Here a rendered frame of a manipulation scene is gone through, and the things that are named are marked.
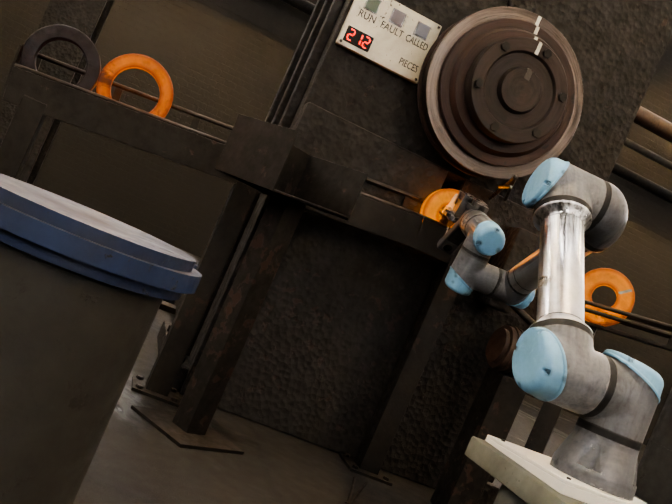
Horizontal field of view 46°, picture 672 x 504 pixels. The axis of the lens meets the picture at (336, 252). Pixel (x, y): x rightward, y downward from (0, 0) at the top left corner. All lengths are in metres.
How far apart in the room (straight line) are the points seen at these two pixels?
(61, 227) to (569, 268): 0.99
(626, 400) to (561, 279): 0.24
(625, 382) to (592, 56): 1.35
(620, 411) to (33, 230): 1.03
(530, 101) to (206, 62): 6.28
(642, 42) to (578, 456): 1.55
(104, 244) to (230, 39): 7.50
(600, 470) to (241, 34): 7.25
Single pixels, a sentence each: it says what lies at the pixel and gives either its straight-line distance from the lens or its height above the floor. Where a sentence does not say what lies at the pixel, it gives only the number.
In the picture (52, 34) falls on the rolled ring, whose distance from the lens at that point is 2.13.
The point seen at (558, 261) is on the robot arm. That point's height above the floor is 0.67.
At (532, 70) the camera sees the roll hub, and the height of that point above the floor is 1.17.
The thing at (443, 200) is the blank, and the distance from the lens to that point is 2.24.
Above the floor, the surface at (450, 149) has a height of 0.91.
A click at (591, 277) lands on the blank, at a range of 2.29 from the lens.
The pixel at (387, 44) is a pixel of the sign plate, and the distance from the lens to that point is 2.33.
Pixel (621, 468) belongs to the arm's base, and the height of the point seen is 0.37.
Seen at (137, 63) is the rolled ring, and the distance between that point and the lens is 2.10.
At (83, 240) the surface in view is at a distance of 0.85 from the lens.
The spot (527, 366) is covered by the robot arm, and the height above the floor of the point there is 0.47.
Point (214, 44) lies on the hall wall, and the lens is 8.30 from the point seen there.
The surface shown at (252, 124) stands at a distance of 1.81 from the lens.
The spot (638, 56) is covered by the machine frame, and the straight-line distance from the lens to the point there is 2.69.
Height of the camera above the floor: 0.50
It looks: 1 degrees up
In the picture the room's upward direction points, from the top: 24 degrees clockwise
